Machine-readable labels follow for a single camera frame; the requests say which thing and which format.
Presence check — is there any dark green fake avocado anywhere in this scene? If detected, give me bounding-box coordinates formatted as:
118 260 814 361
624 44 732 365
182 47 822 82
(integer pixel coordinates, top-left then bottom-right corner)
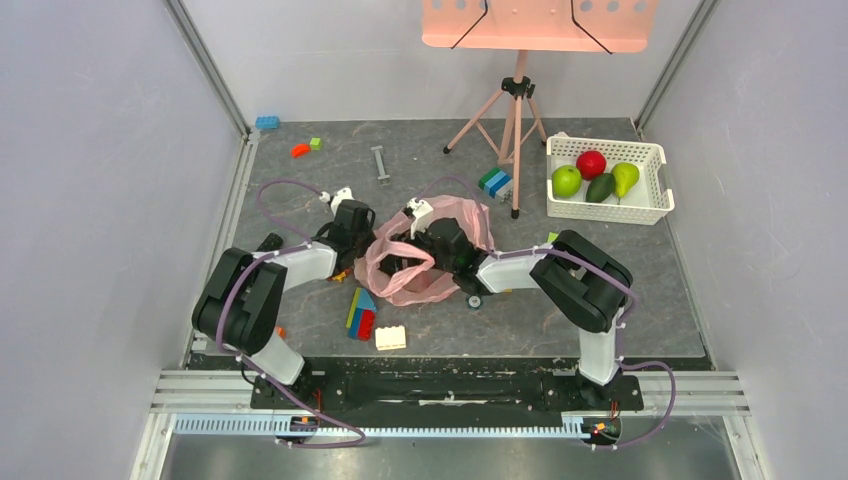
585 173 615 203

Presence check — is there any white plastic basket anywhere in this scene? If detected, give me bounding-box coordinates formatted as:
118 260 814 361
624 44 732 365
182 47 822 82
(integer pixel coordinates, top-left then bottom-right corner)
546 133 675 225

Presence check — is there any green fake apple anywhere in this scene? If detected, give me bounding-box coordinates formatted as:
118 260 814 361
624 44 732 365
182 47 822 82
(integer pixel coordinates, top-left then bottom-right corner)
551 165 583 199

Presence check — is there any green blue grey brick stack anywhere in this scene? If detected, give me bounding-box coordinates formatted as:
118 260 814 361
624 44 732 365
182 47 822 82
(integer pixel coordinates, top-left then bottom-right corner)
478 167 513 203

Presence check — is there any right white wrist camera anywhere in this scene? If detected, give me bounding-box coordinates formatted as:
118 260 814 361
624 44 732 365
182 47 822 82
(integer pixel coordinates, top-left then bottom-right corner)
402 198 434 240

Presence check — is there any cream white toy brick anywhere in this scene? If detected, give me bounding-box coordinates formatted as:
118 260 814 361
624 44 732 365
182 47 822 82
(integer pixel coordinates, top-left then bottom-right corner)
374 326 407 351

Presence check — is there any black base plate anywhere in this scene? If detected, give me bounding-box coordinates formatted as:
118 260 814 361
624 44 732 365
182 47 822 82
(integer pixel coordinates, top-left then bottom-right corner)
290 356 644 429

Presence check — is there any red fake apple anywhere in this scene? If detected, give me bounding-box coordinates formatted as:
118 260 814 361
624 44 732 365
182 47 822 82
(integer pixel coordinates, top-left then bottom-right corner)
575 150 607 181

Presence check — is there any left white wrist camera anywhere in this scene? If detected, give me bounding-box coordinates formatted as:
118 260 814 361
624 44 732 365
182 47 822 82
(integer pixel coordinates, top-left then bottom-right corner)
319 187 353 215

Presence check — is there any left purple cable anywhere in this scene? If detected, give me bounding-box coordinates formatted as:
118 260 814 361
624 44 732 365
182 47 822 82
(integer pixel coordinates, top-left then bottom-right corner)
215 178 368 450

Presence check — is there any blue toy brick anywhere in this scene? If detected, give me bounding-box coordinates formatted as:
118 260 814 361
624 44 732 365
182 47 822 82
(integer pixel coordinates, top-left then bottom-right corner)
254 115 280 131

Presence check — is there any multicolour stacked brick block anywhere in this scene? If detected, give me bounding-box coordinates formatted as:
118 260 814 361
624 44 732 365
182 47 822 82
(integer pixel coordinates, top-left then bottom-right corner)
345 287 377 341

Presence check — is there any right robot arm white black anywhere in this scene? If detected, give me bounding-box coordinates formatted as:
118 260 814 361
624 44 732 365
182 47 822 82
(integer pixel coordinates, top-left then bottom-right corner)
376 218 633 408

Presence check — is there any green fake pear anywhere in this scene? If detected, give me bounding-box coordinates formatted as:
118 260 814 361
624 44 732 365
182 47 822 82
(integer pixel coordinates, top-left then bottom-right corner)
611 162 641 202

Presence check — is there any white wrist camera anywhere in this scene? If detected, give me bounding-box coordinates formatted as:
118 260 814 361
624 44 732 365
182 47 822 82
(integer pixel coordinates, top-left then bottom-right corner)
402 198 434 240
319 187 353 215

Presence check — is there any grey toy bar piece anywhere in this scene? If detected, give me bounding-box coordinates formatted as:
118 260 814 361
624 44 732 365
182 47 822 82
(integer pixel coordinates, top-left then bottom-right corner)
371 145 391 186

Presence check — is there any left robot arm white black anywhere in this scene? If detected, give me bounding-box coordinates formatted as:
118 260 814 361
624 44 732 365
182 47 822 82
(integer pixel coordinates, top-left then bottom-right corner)
191 199 376 408

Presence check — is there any pink plastic bag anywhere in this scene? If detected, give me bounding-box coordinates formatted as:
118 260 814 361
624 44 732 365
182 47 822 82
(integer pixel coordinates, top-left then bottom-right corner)
354 195 494 307

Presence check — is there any pink music stand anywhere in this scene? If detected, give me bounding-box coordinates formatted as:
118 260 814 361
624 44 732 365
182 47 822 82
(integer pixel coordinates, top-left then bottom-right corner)
421 0 659 219

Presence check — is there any red arch toy brick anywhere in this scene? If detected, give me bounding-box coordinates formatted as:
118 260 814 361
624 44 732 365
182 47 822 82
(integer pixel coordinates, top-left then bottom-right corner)
290 144 312 158

